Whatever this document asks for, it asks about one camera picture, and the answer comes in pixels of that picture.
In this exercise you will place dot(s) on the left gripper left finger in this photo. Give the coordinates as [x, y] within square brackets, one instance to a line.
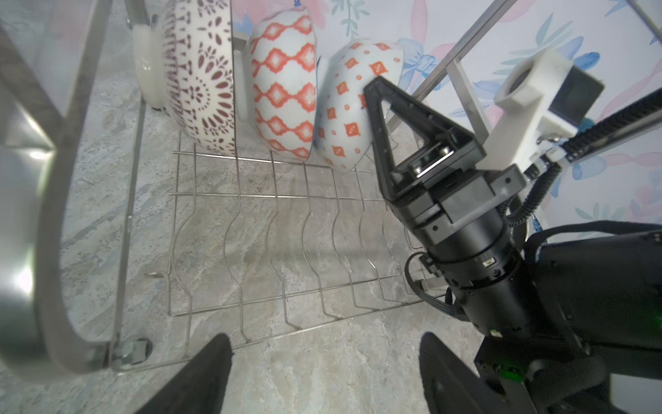
[200, 386]

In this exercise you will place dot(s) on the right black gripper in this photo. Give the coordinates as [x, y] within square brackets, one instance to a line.
[425, 164]

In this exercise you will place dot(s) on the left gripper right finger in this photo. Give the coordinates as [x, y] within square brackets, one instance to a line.
[450, 386]

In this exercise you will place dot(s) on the pale green patterned bowl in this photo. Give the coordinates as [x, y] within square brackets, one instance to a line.
[343, 133]

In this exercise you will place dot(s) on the dark blue patterned bowl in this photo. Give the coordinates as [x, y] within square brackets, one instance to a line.
[281, 58]

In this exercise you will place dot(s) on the white maroon patterned bowl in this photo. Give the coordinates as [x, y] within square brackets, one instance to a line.
[198, 60]

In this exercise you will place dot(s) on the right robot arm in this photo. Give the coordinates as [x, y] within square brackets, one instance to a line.
[559, 314]

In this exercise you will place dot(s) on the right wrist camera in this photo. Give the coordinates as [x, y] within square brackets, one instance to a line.
[545, 96]

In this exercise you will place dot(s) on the chrome wire dish rack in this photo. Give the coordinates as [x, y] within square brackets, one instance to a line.
[265, 245]

